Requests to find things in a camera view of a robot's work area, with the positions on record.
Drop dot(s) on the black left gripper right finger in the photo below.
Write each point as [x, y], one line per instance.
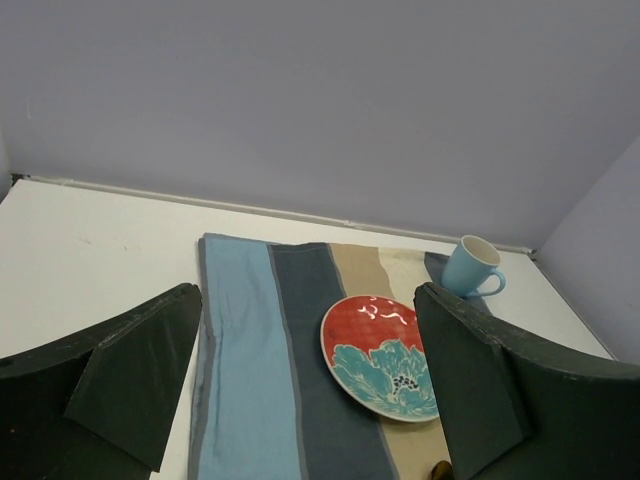
[514, 405]

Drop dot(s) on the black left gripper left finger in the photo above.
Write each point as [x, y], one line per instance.
[100, 403]

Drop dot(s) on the gold spoon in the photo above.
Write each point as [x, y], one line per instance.
[442, 471]

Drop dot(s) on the blue white mug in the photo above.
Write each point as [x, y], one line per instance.
[473, 261]

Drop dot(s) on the red floral plate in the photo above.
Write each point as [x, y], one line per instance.
[373, 349]

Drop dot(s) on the striped blue beige cloth placemat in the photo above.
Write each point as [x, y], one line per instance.
[265, 404]

